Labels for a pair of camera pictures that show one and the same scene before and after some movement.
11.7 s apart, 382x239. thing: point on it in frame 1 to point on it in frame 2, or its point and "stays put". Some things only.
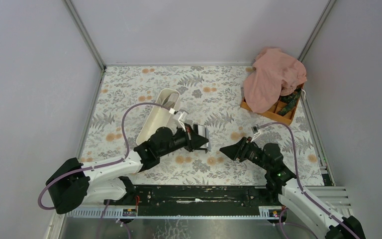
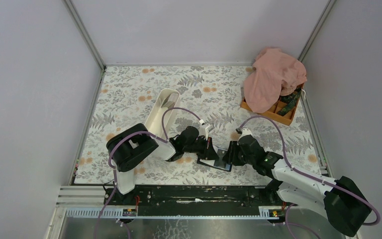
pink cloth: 275,73 stays put
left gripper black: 188,139 to 207,147
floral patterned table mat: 211,97 stays put
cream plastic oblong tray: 160,117 stays put
